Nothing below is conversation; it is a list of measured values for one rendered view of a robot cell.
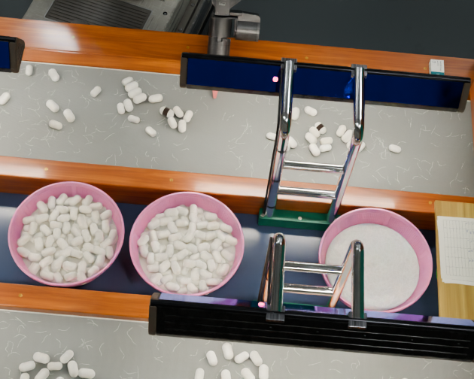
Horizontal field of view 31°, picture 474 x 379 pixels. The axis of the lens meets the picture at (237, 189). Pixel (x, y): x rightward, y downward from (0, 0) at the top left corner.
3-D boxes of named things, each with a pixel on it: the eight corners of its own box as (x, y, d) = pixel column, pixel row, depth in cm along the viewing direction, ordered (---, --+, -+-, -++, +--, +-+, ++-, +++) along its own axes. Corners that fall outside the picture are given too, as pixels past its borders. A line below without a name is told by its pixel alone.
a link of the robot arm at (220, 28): (210, 13, 220) (210, 12, 214) (237, 15, 220) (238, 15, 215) (208, 40, 221) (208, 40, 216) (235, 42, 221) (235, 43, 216)
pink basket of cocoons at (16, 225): (26, 195, 214) (19, 176, 206) (133, 204, 214) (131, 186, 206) (4, 295, 201) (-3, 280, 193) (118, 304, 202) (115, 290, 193)
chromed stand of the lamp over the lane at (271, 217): (262, 159, 222) (278, 53, 183) (339, 165, 222) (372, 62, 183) (257, 225, 213) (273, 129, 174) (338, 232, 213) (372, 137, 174)
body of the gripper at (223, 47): (237, 68, 217) (239, 39, 215) (196, 65, 216) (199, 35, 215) (237, 67, 223) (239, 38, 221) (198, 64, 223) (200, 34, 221)
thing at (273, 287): (252, 305, 203) (267, 222, 164) (336, 312, 203) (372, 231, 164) (247, 384, 194) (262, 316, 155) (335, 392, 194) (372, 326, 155)
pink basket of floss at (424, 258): (290, 264, 209) (295, 248, 200) (371, 205, 217) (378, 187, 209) (364, 349, 200) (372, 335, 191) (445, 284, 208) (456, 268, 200)
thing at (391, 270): (323, 227, 213) (326, 216, 208) (414, 234, 213) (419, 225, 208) (321, 313, 202) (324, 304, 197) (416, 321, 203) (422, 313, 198)
